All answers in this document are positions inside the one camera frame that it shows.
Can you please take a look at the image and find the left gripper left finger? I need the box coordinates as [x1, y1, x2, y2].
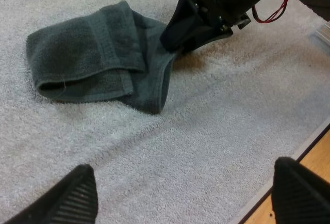
[2, 164, 99, 224]

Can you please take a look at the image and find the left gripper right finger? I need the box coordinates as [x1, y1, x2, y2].
[271, 156, 330, 224]

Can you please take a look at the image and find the grey-green towel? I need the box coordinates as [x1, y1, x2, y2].
[25, 0, 179, 115]

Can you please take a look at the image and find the ribbed aluminium rail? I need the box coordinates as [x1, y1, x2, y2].
[308, 22, 330, 52]

